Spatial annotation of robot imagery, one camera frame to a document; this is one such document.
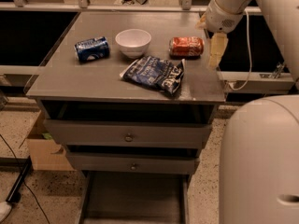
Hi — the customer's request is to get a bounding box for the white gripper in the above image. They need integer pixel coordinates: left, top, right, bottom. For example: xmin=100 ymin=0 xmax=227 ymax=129
xmin=195 ymin=0 xmax=243 ymax=69

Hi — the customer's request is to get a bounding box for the orange coke can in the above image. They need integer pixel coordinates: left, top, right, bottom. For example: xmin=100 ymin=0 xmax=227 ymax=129
xmin=169 ymin=36 xmax=205 ymax=57

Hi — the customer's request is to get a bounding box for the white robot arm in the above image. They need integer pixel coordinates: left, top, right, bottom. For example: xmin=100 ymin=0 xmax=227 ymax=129
xmin=206 ymin=0 xmax=299 ymax=224

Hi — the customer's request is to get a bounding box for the grey drawer cabinet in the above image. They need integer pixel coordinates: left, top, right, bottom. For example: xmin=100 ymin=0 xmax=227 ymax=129
xmin=25 ymin=11 xmax=226 ymax=224

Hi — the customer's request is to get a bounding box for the blue pepsi can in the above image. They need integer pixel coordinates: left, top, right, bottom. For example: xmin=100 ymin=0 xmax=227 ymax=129
xmin=74 ymin=36 xmax=110 ymax=63

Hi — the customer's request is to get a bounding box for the grey middle drawer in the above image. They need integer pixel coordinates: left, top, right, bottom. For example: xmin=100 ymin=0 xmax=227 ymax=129
xmin=66 ymin=148 xmax=199 ymax=175

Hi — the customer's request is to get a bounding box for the grey top drawer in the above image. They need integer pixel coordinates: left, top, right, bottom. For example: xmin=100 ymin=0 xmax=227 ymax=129
xmin=44 ymin=119 xmax=211 ymax=148

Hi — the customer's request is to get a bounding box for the open grey bottom drawer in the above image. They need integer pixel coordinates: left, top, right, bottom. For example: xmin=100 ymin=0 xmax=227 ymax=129
xmin=75 ymin=172 xmax=190 ymax=224

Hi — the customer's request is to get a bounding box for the blue chip bag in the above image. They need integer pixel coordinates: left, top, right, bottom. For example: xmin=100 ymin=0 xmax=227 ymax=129
xmin=120 ymin=56 xmax=186 ymax=95

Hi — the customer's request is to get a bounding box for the white bowl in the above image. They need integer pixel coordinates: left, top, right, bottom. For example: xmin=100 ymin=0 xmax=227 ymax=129
xmin=115 ymin=29 xmax=151 ymax=59

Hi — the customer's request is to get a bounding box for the cardboard box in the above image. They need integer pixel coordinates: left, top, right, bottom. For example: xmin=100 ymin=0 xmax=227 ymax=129
xmin=26 ymin=113 xmax=74 ymax=171

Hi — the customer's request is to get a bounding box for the black floor bar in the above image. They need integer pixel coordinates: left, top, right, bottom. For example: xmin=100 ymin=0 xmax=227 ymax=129
xmin=6 ymin=158 xmax=32 ymax=204

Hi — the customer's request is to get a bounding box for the white cable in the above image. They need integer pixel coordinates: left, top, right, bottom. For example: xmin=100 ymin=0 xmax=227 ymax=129
xmin=228 ymin=9 xmax=253 ymax=92

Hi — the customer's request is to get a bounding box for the metal rail frame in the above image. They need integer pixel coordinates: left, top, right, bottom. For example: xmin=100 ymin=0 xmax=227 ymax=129
xmin=0 ymin=0 xmax=299 ymax=81

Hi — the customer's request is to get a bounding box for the black floor cable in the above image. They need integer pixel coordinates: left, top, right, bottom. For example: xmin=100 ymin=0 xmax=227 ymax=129
xmin=0 ymin=133 xmax=50 ymax=224

